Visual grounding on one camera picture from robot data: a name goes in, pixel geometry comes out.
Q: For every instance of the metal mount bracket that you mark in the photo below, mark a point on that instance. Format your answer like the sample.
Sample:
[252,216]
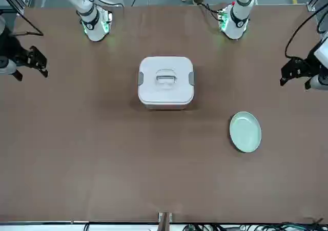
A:
[165,220]

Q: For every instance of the pale pink storage box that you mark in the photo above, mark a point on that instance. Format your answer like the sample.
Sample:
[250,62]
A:
[166,106]

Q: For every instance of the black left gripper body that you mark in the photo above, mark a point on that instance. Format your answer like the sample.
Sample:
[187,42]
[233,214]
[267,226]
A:
[310,64]

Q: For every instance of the black metal stand bars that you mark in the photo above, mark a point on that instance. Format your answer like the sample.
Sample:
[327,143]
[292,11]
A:
[28,23]

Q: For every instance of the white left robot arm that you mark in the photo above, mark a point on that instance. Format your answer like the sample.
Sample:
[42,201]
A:
[239,23]

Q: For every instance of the green plate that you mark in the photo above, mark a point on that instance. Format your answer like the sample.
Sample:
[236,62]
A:
[244,132]

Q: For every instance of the white box lid grey clips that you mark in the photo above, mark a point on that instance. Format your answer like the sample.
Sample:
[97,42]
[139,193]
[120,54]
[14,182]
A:
[166,92]

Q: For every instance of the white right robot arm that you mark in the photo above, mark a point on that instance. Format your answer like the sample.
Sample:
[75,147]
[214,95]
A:
[92,23]

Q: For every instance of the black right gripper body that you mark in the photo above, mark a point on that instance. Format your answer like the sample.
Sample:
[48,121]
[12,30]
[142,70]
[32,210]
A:
[12,49]

